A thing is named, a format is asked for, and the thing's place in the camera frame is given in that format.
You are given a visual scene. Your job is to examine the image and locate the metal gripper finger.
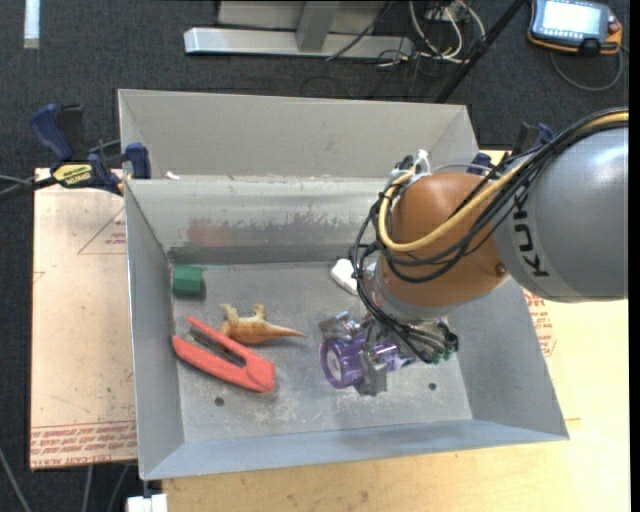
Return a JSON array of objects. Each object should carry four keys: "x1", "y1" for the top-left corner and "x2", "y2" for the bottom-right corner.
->
[
  {"x1": 318, "y1": 310, "x2": 359, "y2": 338},
  {"x1": 356, "y1": 345, "x2": 390, "y2": 398}
]

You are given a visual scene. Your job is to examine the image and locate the purple clear plastic cup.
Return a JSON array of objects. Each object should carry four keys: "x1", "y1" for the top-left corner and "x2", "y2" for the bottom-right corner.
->
[{"x1": 319, "y1": 333, "x2": 417, "y2": 390}]

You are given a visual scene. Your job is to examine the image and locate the white soft block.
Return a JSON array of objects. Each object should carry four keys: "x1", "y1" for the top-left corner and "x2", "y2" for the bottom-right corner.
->
[{"x1": 330, "y1": 257, "x2": 362, "y2": 296}]

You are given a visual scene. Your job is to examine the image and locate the orange toy dinosaur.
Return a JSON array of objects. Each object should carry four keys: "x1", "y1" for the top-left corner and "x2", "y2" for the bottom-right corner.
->
[{"x1": 219, "y1": 302, "x2": 309, "y2": 347}]

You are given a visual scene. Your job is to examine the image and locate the grey metal bin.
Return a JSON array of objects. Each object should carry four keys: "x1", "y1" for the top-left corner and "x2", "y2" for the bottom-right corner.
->
[{"x1": 117, "y1": 88, "x2": 570, "y2": 482}]

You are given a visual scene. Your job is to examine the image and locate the green block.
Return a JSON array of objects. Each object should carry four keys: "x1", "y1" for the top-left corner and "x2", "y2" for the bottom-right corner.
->
[{"x1": 171, "y1": 264, "x2": 205, "y2": 299}]

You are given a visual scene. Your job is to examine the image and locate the brown cardboard board red print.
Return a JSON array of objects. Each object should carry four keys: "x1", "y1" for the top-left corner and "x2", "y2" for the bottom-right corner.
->
[{"x1": 29, "y1": 167, "x2": 559, "y2": 472}]

